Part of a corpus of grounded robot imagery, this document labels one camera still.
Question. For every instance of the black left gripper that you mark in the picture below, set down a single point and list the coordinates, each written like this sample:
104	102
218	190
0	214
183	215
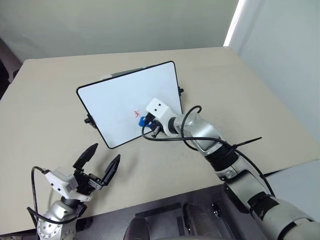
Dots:
86	182

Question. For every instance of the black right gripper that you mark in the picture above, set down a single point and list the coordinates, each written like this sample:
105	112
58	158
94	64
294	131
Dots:
158	124

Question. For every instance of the blue whiteboard eraser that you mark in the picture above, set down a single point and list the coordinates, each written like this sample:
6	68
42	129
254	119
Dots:
142	122

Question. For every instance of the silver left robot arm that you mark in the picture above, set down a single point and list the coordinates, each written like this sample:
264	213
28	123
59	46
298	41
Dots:
56	220

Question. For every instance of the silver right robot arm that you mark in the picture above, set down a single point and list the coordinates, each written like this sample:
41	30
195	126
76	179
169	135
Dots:
240	175

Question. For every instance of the black whiteboard stand knob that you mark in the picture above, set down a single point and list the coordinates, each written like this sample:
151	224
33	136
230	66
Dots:
180	90
90	121

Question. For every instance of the grey whiteboard stand bar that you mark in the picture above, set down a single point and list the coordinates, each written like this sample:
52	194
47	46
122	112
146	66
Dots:
127	71

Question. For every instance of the white whiteboard clip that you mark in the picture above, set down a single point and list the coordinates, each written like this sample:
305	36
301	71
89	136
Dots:
105	77

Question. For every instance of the black zip tie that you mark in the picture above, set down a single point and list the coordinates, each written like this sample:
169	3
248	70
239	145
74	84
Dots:
247	143

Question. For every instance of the dark furniture at room edge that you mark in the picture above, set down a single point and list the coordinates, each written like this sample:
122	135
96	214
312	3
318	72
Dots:
6	72

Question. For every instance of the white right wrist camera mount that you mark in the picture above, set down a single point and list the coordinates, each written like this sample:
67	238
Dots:
160	108

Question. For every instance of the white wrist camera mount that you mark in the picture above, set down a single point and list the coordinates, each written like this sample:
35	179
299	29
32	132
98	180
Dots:
60	183
160	108

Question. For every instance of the white board with black frame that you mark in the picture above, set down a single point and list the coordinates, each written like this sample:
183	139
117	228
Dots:
117	100

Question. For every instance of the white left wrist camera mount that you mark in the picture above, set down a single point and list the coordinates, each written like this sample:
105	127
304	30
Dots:
60	183

